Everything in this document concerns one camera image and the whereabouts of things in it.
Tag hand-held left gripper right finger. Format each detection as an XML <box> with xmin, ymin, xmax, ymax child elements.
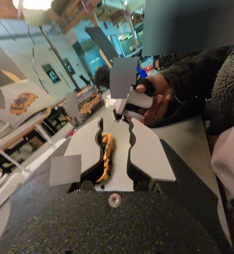
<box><xmin>126</xmin><ymin>118</ymin><xmax>177</xmax><ymax>184</ymax></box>

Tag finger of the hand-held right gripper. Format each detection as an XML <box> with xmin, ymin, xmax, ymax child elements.
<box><xmin>113</xmin><ymin>98</ymin><xmax>129</xmax><ymax>122</ymax></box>

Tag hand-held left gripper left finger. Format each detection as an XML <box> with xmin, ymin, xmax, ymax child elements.
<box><xmin>63</xmin><ymin>117</ymin><xmax>104</xmax><ymax>179</ymax></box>

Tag orange lego car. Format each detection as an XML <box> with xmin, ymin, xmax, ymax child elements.
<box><xmin>96</xmin><ymin>133</ymin><xmax>115</xmax><ymax>183</ymax></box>

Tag person's right forearm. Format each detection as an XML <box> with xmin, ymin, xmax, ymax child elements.
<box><xmin>159</xmin><ymin>46</ymin><xmax>234</xmax><ymax>103</ymax></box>

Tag lego set box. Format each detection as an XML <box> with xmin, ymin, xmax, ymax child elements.
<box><xmin>77</xmin><ymin>86</ymin><xmax>106</xmax><ymax>120</ymax></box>

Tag person's right hand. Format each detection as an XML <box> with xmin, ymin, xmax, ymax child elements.
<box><xmin>134</xmin><ymin>74</ymin><xmax>176</xmax><ymax>124</ymax></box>

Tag blue plastic crate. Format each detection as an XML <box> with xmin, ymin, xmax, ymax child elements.
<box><xmin>137</xmin><ymin>60</ymin><xmax>148</xmax><ymax>78</ymax></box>

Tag black flat panel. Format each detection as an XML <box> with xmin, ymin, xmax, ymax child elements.
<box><xmin>85</xmin><ymin>26</ymin><xmax>120</xmax><ymax>60</ymax></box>

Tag instruction booklet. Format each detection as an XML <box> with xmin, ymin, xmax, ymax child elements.
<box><xmin>0</xmin><ymin>79</ymin><xmax>57</xmax><ymax>128</ymax></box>

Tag person's dark fleece jacket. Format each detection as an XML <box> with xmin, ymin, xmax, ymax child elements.
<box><xmin>145</xmin><ymin>43</ymin><xmax>234</xmax><ymax>136</ymax></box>

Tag booklet stand with white base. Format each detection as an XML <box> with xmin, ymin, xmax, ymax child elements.
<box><xmin>0</xmin><ymin>106</ymin><xmax>68</xmax><ymax>217</ymax></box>

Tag framed wall picture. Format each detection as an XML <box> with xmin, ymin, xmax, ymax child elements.
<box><xmin>62</xmin><ymin>58</ymin><xmax>76</xmax><ymax>75</ymax></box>
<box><xmin>41</xmin><ymin>64</ymin><xmax>61</xmax><ymax>84</ymax></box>

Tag hanging black cable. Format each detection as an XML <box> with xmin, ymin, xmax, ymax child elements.
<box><xmin>23</xmin><ymin>18</ymin><xmax>49</xmax><ymax>94</ymax></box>

